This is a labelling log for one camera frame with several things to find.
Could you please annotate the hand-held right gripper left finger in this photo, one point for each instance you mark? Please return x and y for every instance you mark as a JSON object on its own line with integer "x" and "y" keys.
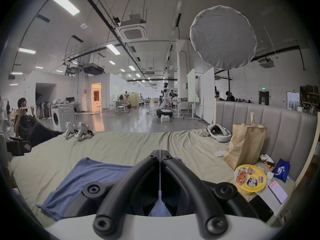
{"x": 140, "y": 181}

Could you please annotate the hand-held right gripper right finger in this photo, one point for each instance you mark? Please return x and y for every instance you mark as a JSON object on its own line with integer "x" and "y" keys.
{"x": 182, "y": 184}

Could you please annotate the bed with beige sheet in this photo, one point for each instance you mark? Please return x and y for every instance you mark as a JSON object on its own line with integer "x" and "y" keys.
{"x": 120, "y": 146}

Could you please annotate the white card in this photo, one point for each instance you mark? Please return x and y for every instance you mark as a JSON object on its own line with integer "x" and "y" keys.
{"x": 219, "y": 154}

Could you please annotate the blue shirt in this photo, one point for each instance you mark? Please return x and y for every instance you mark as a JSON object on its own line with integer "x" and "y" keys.
{"x": 87, "y": 174}

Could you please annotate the white headset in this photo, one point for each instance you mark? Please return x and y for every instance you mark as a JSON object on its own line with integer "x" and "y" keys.
{"x": 220, "y": 134}

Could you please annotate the yellow instant noodle bowl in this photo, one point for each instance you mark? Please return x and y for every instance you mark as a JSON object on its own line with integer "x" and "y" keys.
{"x": 250, "y": 180}

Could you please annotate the brown paper bag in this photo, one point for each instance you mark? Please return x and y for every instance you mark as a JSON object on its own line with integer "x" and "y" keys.
{"x": 246, "y": 144}

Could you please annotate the table with chairs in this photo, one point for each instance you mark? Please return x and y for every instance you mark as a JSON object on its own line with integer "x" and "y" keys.
{"x": 122, "y": 107}

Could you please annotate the spare white gripper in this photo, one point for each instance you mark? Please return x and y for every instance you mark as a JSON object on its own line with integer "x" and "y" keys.
{"x": 69, "y": 131}
{"x": 82, "y": 132}

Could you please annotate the white table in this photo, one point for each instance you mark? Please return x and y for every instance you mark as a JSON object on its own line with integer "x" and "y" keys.
{"x": 183, "y": 107}

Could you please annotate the black phone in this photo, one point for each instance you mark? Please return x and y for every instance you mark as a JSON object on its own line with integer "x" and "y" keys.
{"x": 261, "y": 207}

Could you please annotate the white humanoid robot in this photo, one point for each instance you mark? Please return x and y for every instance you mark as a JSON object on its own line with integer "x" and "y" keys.
{"x": 165, "y": 101}

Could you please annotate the white hand controller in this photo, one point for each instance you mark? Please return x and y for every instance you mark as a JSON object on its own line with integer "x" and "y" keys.
{"x": 265, "y": 159}

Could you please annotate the phone with lit screen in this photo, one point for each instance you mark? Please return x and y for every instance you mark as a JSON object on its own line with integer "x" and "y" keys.
{"x": 278, "y": 191}

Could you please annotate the group of people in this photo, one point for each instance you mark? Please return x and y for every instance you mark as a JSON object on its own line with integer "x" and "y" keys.
{"x": 228, "y": 96}

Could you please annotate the blue pouch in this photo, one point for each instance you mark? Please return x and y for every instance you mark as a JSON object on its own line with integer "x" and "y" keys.
{"x": 281, "y": 170}

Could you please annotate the white washing machine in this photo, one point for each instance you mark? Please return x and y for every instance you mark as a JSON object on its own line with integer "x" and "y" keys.
{"x": 63, "y": 116}

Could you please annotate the grey padded headboard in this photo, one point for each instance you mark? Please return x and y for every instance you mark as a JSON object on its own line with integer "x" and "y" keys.
{"x": 282, "y": 131}

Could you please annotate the round white diffuser lamp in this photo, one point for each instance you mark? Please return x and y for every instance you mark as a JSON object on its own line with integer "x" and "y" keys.
{"x": 222, "y": 37}

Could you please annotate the shelf with cartons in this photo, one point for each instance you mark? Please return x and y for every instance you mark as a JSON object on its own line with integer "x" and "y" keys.
{"x": 310, "y": 99}

